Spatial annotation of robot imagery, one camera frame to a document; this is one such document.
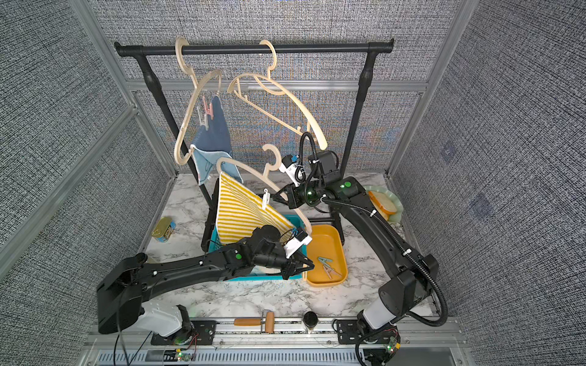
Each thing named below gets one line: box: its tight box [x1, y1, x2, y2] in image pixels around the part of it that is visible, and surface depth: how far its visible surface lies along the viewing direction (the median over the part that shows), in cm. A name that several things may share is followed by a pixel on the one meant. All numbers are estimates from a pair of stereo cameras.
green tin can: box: [151, 216, 177, 243], surface depth 96 cm
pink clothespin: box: [321, 265, 343, 280], surface depth 87 cm
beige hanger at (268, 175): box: [215, 144, 313, 237], surface depth 68 cm
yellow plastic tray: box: [305, 224, 348, 288], surface depth 88 cm
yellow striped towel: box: [216, 171, 297, 245], surface depth 85 cm
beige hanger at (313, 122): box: [227, 39, 328, 151], surface depth 62 cm
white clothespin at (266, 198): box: [262, 188, 271, 211], surface depth 75 cm
